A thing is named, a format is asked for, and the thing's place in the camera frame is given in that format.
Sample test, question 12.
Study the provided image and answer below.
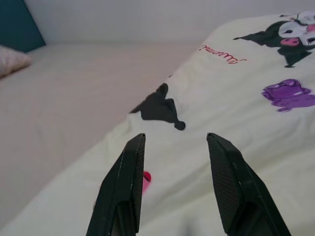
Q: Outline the bed with cream sheet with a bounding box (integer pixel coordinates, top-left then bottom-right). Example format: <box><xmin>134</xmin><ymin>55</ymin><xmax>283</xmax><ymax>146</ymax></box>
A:
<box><xmin>0</xmin><ymin>43</ymin><xmax>215</xmax><ymax>229</ymax></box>

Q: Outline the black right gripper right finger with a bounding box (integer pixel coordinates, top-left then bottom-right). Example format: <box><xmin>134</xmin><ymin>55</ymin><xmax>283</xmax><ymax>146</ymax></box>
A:
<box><xmin>206</xmin><ymin>132</ymin><xmax>292</xmax><ymax>236</ymax></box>

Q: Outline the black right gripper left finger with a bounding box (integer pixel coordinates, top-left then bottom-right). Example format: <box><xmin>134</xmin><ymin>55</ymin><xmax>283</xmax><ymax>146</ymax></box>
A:
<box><xmin>86</xmin><ymin>133</ymin><xmax>146</xmax><ymax>236</ymax></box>

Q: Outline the cream cartoon print quilt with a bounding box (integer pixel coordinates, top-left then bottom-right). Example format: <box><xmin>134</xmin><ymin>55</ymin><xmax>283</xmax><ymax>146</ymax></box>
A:
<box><xmin>0</xmin><ymin>11</ymin><xmax>315</xmax><ymax>236</ymax></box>

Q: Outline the blue fabric headboard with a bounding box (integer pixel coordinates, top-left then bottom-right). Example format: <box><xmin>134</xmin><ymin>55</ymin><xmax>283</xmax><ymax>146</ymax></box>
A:
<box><xmin>0</xmin><ymin>0</ymin><xmax>47</xmax><ymax>54</ymax></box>

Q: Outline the pink pillow with orange spots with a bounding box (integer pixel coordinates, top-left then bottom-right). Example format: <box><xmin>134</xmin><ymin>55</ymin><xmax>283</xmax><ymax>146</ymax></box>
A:
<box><xmin>0</xmin><ymin>45</ymin><xmax>32</xmax><ymax>79</ymax></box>

